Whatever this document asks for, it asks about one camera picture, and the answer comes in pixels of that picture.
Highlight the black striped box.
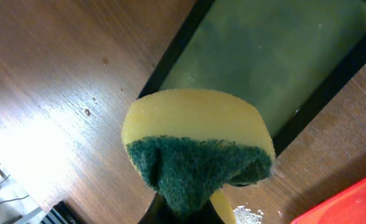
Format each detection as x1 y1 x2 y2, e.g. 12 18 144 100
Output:
40 201 87 224

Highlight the red plastic tray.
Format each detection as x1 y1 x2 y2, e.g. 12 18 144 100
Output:
292 178 366 224

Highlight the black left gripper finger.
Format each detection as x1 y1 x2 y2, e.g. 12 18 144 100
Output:
138 193 224 224

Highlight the yellow green sponge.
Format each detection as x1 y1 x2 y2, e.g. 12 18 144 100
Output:
121 89 276 223

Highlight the dark green tray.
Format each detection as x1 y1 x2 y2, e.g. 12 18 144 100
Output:
141 1 366 154

